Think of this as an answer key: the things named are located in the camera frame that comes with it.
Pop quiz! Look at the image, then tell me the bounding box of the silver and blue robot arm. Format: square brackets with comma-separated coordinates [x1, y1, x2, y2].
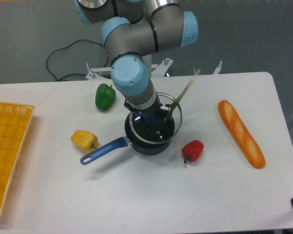
[75, 0, 199, 116]

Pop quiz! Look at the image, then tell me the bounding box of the glass pot lid blue knob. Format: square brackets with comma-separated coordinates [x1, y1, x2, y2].
[125, 96, 180, 146]

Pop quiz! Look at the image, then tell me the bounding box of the orange baguette bread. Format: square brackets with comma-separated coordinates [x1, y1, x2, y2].
[218, 100, 266, 169]

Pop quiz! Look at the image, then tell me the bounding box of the black cable on floor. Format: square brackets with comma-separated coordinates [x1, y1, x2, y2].
[46, 39, 109, 82]

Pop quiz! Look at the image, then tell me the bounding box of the yellow woven basket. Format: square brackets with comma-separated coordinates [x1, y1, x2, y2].
[0, 101, 35, 216]

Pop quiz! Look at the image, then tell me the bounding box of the yellow bell pepper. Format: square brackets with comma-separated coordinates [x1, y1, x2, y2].
[70, 130, 98, 151]

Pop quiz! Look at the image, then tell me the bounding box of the red bell pepper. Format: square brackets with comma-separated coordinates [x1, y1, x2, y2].
[181, 140, 204, 163]

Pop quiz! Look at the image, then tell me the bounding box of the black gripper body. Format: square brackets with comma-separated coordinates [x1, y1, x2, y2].
[133, 94, 161, 119]

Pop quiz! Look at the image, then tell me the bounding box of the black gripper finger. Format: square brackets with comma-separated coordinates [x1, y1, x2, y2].
[159, 104, 173, 119]
[124, 100, 137, 113]

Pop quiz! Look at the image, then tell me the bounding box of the dark blue saucepan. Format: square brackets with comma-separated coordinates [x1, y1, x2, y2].
[80, 112, 176, 165]

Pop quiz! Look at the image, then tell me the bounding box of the green scallion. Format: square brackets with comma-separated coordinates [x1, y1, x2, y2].
[146, 67, 201, 139]

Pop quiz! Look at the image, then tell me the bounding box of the green bell pepper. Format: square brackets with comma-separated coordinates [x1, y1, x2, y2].
[95, 83, 116, 111]

